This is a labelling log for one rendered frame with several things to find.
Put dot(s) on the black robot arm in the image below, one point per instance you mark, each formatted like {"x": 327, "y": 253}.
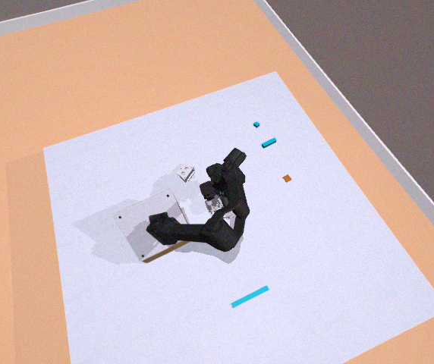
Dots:
{"x": 216, "y": 231}

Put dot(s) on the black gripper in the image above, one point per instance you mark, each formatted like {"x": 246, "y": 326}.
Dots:
{"x": 222, "y": 187}

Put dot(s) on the cyan flat bar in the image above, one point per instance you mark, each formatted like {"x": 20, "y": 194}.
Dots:
{"x": 249, "y": 297}

